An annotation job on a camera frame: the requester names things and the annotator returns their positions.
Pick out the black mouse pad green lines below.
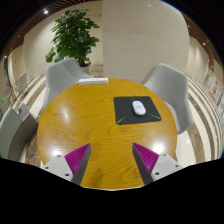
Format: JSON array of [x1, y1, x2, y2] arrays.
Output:
[[113, 96, 163, 126]]

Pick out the white cartoon-print computer mouse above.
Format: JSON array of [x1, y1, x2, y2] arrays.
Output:
[[131, 100, 147, 117]]

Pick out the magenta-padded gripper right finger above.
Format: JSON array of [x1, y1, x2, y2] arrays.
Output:
[[132, 142, 184, 186]]

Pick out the grey shell chair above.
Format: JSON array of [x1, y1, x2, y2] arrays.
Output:
[[13, 72, 28, 98], [42, 57, 94, 111], [0, 103, 39, 162], [140, 62, 195, 135]]

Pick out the green leafy potted plant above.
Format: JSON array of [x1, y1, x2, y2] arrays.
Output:
[[45, 9, 101, 75]]

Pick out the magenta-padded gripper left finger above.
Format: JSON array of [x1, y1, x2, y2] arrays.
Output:
[[41, 143, 92, 186]]

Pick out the red white sign board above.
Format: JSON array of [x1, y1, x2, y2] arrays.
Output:
[[209, 75, 221, 101]]

